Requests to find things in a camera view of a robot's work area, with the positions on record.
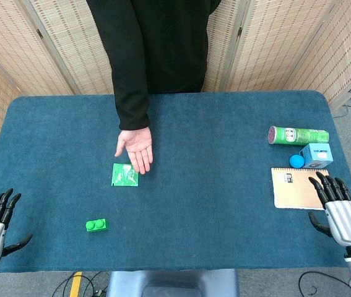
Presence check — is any blue ball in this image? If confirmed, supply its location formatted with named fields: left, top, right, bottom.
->
left=288, top=153, right=305, bottom=169

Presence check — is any light blue cardboard box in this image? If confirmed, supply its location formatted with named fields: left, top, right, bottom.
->
left=299, top=142, right=334, bottom=170

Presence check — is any person's torso black sweater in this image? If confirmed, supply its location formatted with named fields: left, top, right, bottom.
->
left=85, top=0, right=223, bottom=95

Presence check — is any blue table cloth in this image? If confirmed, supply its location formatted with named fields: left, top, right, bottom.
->
left=0, top=90, right=351, bottom=274

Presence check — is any robot right five-finger hand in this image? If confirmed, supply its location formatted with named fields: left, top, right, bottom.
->
left=308, top=171, right=351, bottom=248

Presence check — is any person's right hand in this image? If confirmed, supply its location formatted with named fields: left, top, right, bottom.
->
left=115, top=126, right=155, bottom=175

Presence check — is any black power strip cable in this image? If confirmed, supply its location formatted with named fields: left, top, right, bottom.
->
left=332, top=98, right=351, bottom=119

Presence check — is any green toy brick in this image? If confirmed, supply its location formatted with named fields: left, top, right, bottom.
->
left=85, top=218, right=109, bottom=233

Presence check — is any green cylindrical can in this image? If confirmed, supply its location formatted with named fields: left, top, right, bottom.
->
left=267, top=125, right=330, bottom=147

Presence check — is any green foil sachet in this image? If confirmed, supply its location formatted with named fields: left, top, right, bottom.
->
left=110, top=163, right=140, bottom=187

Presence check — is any black floor cable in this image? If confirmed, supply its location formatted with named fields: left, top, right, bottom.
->
left=298, top=271, right=351, bottom=297
left=51, top=271, right=111, bottom=297

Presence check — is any grey-blue robot torso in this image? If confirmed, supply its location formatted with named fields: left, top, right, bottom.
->
left=106, top=268, right=240, bottom=297

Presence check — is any person's right forearm black sleeve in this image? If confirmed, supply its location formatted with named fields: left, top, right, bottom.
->
left=106, top=46, right=151, bottom=132

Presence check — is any brown spiral notebook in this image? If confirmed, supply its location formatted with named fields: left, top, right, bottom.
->
left=271, top=167, right=330, bottom=211

